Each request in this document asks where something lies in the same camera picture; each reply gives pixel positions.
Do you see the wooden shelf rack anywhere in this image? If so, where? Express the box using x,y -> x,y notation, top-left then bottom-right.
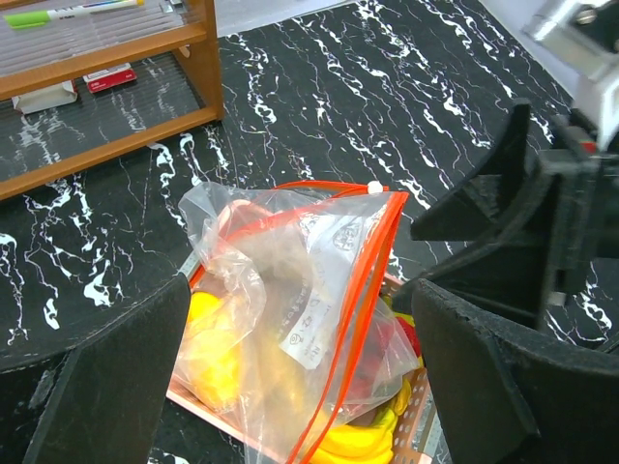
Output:
1,1 -> 224,198

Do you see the red white small box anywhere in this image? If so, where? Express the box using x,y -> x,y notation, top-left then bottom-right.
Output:
83,66 -> 136,94

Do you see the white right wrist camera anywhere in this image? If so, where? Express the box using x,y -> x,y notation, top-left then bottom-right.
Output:
522,0 -> 618,153

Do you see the yellow mango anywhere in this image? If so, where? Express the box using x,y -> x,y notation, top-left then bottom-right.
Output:
182,292 -> 240,411

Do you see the clear orange-zip bag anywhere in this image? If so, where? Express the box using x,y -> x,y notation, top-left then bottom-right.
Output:
179,181 -> 408,463

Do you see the red strawberry bunch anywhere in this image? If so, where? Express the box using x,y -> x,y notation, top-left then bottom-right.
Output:
347,312 -> 419,403

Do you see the pink perforated plastic basket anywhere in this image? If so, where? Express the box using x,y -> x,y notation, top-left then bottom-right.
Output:
165,251 -> 451,464

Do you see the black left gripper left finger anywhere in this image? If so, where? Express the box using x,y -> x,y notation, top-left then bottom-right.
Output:
1,274 -> 191,463

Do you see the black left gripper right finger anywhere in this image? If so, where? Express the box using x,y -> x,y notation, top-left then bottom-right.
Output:
394,279 -> 618,463

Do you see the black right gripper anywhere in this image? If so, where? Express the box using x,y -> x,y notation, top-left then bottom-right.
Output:
410,99 -> 618,329

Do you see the green cap marker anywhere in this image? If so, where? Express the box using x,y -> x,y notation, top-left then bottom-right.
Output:
4,0 -> 145,30

